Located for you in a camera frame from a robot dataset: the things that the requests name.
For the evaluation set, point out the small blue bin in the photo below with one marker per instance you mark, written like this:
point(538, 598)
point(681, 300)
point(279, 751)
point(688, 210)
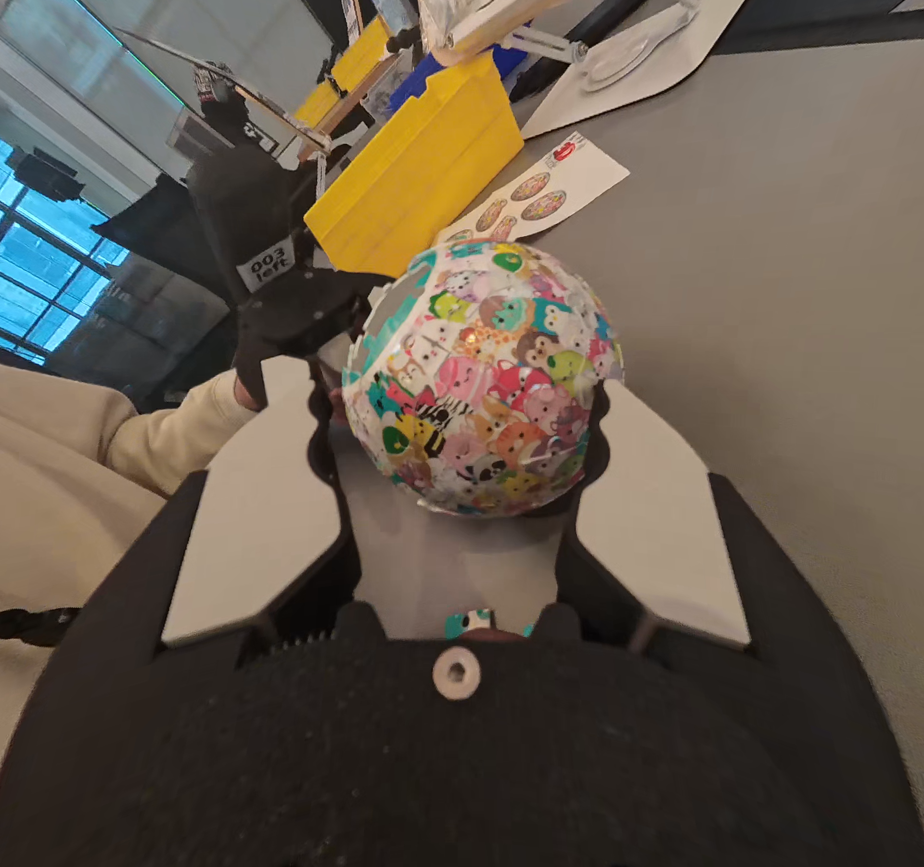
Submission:
point(411, 91)

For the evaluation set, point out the person's left forearm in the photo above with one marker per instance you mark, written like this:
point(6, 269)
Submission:
point(188, 426)

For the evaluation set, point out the small yellow bin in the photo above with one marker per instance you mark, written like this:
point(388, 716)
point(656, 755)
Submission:
point(316, 103)
point(361, 55)

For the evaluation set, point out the white instruction sheet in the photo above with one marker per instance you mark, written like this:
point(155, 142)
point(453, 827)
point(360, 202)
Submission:
point(577, 174)

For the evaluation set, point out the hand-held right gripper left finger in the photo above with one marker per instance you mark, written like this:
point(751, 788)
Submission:
point(260, 527)

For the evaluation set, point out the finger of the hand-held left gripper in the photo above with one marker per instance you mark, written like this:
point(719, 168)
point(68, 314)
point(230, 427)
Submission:
point(332, 351)
point(285, 370)

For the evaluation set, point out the yellow plastic bin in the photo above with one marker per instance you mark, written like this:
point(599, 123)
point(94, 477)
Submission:
point(419, 181)

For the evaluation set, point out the colourful puzzle ball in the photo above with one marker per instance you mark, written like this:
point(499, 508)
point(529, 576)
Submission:
point(491, 390)

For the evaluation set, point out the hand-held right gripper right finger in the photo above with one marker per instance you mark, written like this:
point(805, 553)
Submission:
point(657, 527)

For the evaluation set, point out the black studio light panel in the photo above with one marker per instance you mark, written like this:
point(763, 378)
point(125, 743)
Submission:
point(49, 174)

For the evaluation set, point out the person's left hand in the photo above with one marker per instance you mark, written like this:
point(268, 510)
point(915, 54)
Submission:
point(338, 405)

